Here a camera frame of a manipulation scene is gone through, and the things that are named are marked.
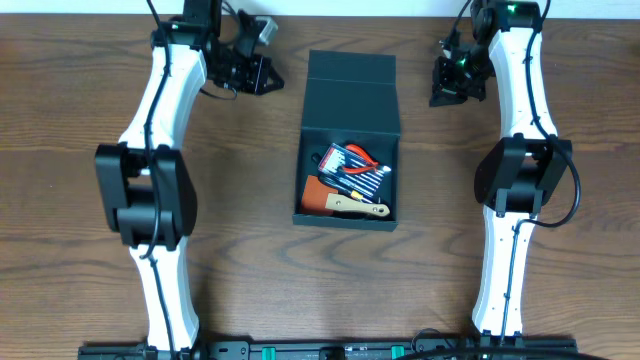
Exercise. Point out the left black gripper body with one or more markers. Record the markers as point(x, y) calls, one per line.
point(256, 76)

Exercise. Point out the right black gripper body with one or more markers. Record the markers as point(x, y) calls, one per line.
point(468, 77)

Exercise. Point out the dark green box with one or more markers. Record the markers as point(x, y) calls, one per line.
point(350, 98)

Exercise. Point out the red handled pliers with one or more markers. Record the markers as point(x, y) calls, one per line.
point(368, 163)

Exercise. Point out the precision screwdriver set case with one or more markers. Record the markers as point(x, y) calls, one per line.
point(368, 183)

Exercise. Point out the orange scraper wooden handle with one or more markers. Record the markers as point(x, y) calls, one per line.
point(322, 200)

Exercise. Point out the small claw hammer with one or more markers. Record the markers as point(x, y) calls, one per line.
point(316, 158)

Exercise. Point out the black yellow screwdriver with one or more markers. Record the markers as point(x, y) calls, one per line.
point(342, 189)

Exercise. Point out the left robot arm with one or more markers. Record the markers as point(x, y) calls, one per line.
point(147, 194)

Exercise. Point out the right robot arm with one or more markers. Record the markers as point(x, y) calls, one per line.
point(520, 173)

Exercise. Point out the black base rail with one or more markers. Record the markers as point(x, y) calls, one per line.
point(243, 350)

